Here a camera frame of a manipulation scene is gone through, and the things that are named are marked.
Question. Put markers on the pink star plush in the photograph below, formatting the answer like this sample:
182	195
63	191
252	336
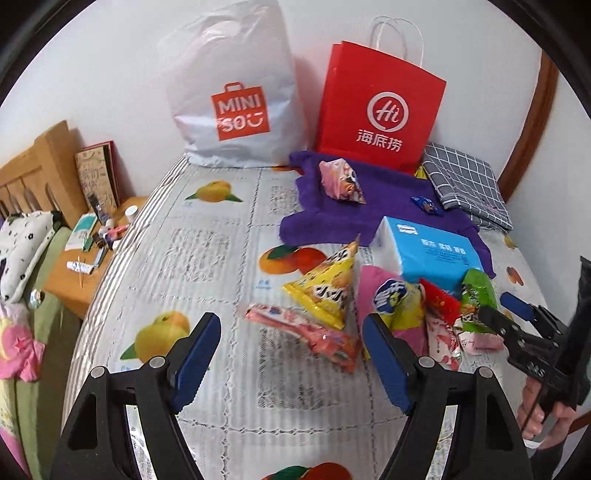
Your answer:
18	348

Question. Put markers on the green snack packet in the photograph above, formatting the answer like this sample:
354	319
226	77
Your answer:
478	300

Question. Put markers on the brown wooden door frame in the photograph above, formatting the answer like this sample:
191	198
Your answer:
531	124

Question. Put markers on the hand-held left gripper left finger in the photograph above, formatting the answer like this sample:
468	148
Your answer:
198	360

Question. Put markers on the small yellow packet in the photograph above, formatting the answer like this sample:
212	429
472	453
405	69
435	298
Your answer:
421	174

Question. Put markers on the blue tissue pack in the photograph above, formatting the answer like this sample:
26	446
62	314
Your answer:
429	251

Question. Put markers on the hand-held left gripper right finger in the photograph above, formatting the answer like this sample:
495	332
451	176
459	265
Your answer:
388	364

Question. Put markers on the small blue candy wrapper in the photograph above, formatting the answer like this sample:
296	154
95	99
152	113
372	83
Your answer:
427	205

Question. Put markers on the grey checked cloth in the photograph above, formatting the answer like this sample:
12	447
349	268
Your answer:
466	184

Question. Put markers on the pink yellow chips bag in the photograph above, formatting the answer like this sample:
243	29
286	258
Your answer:
399	300

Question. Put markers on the small round badge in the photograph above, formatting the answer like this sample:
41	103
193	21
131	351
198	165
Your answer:
36	298

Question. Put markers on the person's right hand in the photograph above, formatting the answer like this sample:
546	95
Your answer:
533	417

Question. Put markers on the white black print pillow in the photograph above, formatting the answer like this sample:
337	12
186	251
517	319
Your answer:
23	249

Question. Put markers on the red snack packet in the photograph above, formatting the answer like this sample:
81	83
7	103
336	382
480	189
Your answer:
441	300

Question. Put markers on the wooden nightstand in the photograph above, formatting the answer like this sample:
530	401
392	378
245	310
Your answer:
69	286

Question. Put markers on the yellow pyramid snack packet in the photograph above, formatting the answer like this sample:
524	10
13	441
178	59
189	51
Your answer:
328	286

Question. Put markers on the pink strawberry print packet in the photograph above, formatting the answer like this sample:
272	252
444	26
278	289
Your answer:
443	344

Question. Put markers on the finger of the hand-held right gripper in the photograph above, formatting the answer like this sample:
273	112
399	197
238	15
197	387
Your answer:
515	304
498	325

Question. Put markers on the white bottle cap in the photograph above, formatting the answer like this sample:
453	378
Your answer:
130	211

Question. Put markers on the white cream tube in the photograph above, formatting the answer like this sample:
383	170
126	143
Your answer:
85	265

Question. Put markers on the pink pyramid snack packet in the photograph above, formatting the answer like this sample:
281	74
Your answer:
341	180

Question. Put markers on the green blanket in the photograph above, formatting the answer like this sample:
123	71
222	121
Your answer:
51	332

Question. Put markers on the person's right forearm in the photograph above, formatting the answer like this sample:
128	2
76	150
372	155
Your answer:
551	461

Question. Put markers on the wooden headboard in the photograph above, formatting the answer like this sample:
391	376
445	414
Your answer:
41	161

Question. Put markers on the long pink snack packet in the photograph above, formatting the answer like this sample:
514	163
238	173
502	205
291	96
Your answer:
314	334

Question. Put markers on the purple towel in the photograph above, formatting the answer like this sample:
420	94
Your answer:
388	198

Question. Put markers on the brown printed book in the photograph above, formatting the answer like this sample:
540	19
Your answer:
97	170

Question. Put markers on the white plastic shopping bag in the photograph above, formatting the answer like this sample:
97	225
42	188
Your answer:
231	69

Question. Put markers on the teal white box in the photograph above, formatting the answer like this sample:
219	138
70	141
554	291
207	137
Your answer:
82	231

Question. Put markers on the red paper shopping bag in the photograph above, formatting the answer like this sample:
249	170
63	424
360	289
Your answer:
383	92

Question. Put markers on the fruit print table cover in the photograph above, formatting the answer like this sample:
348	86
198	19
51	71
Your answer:
207	258

